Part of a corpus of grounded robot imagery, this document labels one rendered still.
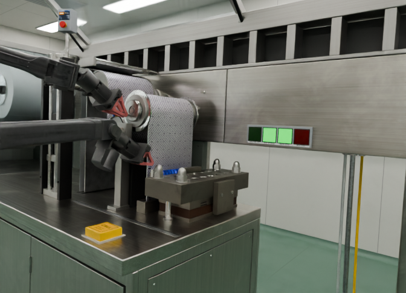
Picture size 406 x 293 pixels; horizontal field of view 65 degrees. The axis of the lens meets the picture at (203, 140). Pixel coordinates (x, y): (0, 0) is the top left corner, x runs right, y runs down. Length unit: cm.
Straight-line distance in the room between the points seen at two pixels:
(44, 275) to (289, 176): 295
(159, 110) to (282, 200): 282
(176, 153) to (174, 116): 14
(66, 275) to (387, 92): 108
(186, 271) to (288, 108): 64
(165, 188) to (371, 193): 272
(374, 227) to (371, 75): 259
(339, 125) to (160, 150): 61
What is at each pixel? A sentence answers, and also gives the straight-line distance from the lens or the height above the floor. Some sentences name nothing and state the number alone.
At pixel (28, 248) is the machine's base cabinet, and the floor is 77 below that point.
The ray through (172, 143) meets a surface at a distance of 119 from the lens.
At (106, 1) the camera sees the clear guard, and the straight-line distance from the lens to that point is 175.
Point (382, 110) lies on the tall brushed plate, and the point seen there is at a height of 128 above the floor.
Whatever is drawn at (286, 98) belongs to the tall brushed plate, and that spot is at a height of 132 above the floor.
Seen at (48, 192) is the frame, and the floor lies 92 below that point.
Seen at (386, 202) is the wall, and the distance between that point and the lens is 349.
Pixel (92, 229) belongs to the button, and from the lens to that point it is 91.
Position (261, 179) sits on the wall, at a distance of 387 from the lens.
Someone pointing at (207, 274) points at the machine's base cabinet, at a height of 75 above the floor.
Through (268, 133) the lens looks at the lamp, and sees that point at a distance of 118.
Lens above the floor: 121
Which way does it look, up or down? 3 degrees down
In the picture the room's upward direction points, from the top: 3 degrees clockwise
